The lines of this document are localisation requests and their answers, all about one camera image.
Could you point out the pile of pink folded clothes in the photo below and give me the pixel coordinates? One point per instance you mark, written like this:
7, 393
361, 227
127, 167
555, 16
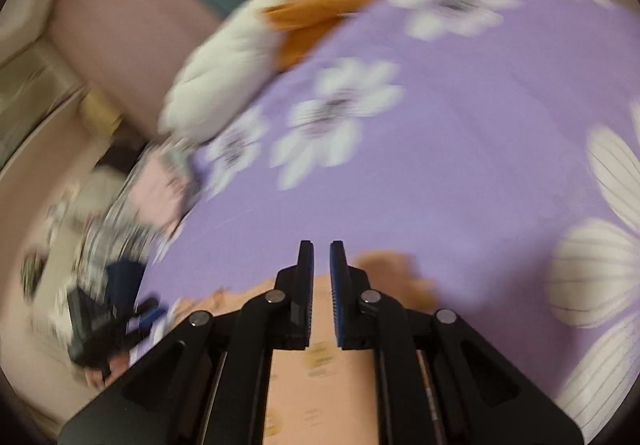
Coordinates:
160, 190

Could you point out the yellow pleated cloth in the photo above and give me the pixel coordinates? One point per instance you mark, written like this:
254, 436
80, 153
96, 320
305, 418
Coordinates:
102, 110

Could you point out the purple floral blanket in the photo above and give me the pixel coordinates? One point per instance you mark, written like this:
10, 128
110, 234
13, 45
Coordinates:
440, 125

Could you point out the orange printed long-sleeve shirt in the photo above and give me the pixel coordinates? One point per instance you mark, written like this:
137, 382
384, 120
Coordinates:
320, 375

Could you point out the pink curtain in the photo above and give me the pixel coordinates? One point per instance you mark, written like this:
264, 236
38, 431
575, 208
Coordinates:
120, 10

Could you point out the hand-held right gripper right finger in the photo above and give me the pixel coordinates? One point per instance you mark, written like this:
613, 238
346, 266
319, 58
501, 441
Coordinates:
338, 297

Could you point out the dark brown pillow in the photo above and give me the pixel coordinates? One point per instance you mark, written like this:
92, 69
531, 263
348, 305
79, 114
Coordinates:
119, 157

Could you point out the white duck plush toy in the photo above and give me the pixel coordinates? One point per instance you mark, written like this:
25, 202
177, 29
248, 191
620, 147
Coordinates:
225, 65

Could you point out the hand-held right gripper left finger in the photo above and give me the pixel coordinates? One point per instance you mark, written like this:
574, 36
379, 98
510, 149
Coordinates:
305, 290

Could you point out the navy blue cloth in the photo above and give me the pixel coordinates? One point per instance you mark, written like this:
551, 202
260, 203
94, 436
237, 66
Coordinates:
124, 287

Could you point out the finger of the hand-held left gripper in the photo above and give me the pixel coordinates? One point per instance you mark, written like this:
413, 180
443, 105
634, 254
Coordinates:
150, 315

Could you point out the grey plaid blanket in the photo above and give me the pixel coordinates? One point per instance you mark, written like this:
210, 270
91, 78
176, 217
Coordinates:
112, 235

